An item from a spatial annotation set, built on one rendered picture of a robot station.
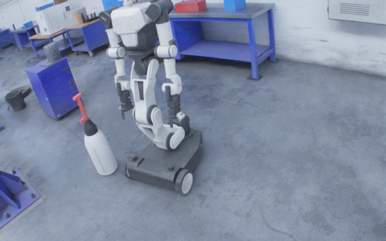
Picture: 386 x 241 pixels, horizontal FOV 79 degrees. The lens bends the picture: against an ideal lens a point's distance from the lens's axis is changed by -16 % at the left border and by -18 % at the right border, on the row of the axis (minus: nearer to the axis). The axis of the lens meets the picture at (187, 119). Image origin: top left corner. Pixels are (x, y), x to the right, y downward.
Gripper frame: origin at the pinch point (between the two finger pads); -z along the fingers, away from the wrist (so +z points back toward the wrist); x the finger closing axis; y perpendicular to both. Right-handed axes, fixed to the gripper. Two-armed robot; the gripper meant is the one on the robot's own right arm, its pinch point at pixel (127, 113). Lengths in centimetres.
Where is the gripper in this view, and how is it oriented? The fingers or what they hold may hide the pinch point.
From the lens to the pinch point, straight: 218.2
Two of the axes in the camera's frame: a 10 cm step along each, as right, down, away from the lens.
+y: 8.7, 1.2, -4.8
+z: -0.8, -9.2, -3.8
